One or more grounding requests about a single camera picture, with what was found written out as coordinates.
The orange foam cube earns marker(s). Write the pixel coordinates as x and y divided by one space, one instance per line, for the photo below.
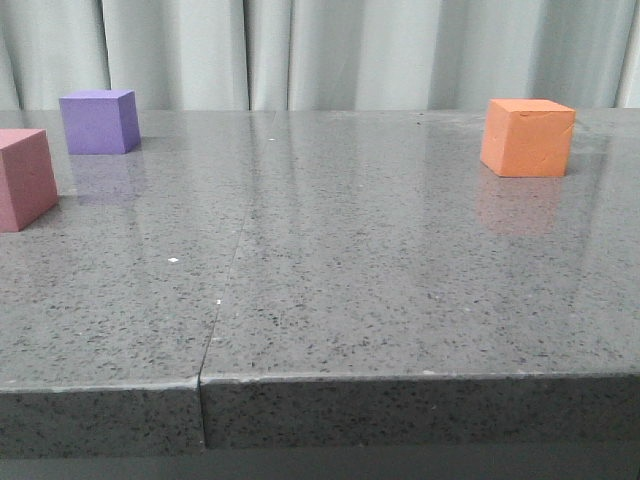
527 137

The pale green curtain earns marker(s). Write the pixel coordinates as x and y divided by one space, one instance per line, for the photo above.
328 55

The purple foam cube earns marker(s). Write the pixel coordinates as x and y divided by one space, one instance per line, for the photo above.
100 121

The pink foam cube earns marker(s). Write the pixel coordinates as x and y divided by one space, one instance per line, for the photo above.
28 187

